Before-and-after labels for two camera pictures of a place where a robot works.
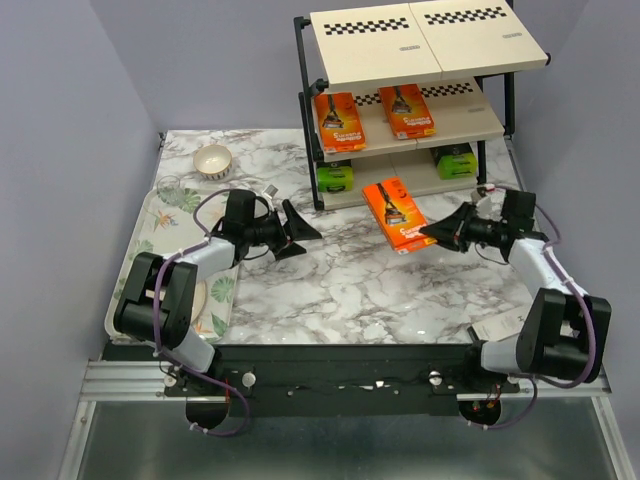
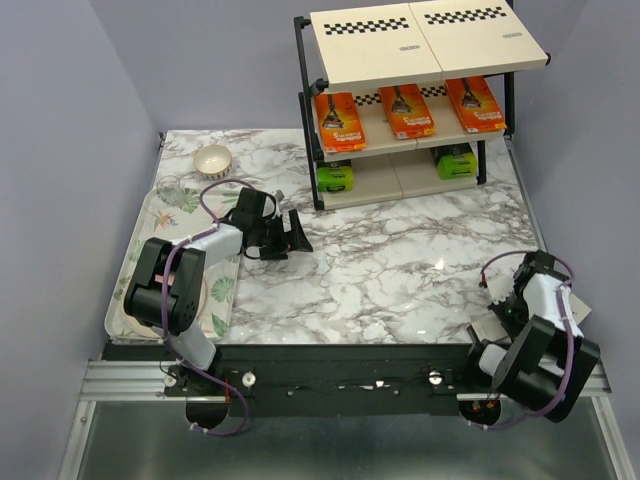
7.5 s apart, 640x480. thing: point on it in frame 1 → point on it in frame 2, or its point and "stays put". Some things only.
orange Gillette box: x=407 y=111 stays put
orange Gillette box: x=340 y=124 stays put
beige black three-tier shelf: x=409 y=93 stays put
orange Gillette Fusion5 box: x=398 y=214 → x=475 y=105
